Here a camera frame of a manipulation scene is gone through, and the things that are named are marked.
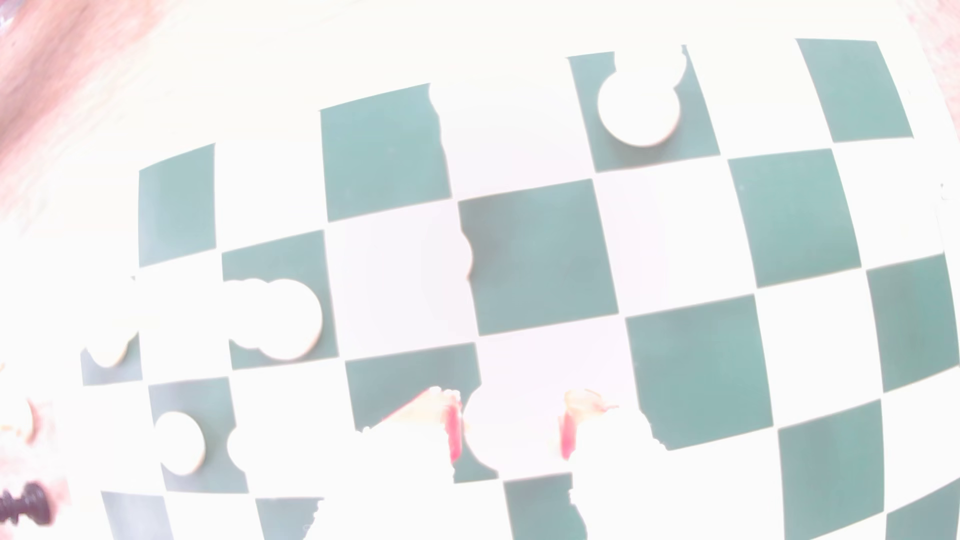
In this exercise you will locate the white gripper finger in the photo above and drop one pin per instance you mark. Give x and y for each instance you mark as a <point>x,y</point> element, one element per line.
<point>615,480</point>
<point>405,465</point>

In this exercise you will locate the white queen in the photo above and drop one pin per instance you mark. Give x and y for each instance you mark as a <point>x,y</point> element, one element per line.
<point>514,435</point>

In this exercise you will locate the green white chess mat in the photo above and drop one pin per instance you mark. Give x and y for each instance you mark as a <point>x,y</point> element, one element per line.
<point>540,255</point>

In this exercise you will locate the black chess piece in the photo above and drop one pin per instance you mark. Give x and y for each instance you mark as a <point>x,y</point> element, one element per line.
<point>26,505</point>

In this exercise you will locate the white bishop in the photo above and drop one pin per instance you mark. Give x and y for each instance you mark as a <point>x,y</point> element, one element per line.
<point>289,321</point>

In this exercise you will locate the white pawn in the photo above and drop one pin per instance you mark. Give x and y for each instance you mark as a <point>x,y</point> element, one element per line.
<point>180,444</point>
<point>450,256</point>
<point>109,349</point>

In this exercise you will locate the white rook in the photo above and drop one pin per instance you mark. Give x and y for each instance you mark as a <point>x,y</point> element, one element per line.
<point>639,109</point>

